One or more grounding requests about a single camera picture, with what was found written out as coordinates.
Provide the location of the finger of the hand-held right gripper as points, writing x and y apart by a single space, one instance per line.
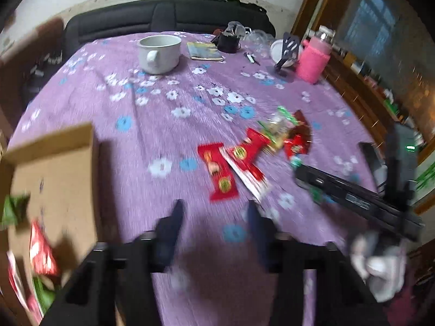
314 178

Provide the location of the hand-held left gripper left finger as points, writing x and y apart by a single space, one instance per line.
170 241

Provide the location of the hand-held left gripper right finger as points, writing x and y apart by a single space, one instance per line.
260 241

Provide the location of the small red candy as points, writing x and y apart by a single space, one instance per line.
295 146

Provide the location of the dark red snack packet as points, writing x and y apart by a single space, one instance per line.
303 127
40 251

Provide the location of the white red snack packet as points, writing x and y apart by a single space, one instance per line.
255 185
15 278

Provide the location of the clear candy green ends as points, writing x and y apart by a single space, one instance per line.
279 124

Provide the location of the red cartoon snack packet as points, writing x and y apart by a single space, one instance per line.
217 180
248 147

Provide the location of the cardboard tray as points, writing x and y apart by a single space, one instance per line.
57 183

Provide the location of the person's right forearm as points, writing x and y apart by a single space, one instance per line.
413 302

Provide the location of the person's right hand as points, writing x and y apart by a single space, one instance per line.
380 268

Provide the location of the black phone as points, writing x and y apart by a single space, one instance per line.
371 158

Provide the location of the wooden cabinet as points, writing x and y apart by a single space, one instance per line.
360 85

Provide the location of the pink sleeved bottle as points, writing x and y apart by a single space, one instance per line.
314 57

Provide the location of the black spatula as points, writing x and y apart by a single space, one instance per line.
289 49

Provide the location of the white round dish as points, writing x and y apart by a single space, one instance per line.
276 51

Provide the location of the black pen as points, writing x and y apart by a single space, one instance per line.
252 58

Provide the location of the clear plastic container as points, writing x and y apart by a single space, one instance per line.
260 36

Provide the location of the green packet yellow label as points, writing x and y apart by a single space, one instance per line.
13 209

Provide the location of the black cup with plastic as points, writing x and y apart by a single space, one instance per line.
228 43

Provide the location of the thin booklet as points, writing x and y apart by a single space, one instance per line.
204 51

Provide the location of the clear plastic bag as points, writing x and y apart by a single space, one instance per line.
235 27

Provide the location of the black cloth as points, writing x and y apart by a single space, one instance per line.
253 5

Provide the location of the white cup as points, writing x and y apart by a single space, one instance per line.
159 54

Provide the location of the black leather sofa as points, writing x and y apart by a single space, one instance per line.
163 17

